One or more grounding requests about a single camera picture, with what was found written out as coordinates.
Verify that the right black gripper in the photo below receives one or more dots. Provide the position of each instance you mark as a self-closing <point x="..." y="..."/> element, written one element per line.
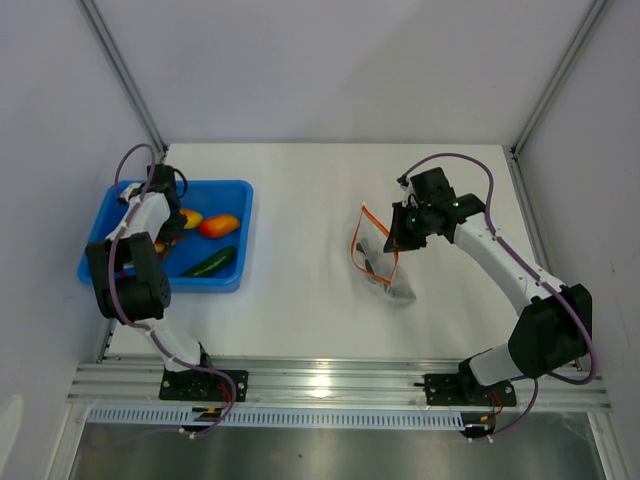
<point x="399" y="240"/>

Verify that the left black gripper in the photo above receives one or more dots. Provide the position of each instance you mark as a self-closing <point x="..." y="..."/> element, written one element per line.
<point x="169" y="234"/>

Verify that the clear zip bag orange zipper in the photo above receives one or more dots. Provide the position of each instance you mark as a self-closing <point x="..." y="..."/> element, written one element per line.
<point x="369" y="227"/>

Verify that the grey toy fish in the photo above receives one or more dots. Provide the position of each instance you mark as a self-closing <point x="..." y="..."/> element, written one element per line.
<point x="383" y="273"/>

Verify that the green cucumber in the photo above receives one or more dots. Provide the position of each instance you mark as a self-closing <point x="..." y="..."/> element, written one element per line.
<point x="212" y="264"/>

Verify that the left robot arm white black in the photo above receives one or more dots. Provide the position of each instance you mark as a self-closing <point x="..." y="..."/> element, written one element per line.
<point x="127" y="273"/>

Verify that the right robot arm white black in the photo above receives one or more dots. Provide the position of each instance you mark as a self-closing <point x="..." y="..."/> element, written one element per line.
<point x="554" y="325"/>

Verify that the yellow mango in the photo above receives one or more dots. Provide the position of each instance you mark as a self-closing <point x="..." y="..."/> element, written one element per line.
<point x="193" y="218"/>

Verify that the red orange mango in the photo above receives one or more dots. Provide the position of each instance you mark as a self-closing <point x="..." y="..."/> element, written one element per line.
<point x="218" y="226"/>

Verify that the left aluminium frame post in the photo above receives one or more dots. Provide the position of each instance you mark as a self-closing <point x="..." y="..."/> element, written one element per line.
<point x="111" y="51"/>

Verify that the aluminium frame post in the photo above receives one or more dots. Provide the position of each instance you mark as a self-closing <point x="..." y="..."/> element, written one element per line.
<point x="560" y="74"/>
<point x="111" y="51"/>

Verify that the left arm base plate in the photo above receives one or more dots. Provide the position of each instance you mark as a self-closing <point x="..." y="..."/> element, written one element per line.
<point x="192" y="386"/>

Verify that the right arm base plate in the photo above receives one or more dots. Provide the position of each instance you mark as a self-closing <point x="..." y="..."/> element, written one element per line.
<point x="456" y="390"/>

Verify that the aluminium rail front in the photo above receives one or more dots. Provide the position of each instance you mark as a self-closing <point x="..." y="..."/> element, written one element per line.
<point x="320" y="383"/>

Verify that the white slotted cable duct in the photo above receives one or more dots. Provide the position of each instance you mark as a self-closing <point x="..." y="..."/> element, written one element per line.
<point x="280" y="417"/>

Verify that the right aluminium frame post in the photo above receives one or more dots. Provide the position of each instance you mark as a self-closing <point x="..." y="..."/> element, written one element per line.
<point x="560" y="74"/>

